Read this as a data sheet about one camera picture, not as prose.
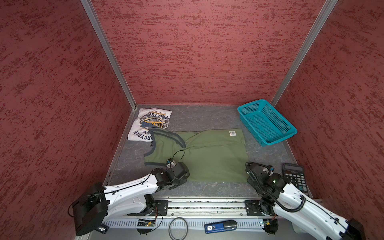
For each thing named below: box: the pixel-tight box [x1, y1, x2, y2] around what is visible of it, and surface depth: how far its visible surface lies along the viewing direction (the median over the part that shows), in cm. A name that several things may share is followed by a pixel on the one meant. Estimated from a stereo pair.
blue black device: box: [204, 220, 238, 234], surface depth 67 cm
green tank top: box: [144, 128, 250, 183], surface depth 97 cm
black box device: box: [95, 223, 110, 235], surface depth 68 cm
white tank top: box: [127, 108, 172, 142], surface depth 108 cm
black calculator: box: [282, 163, 308, 193], surface depth 85 cm
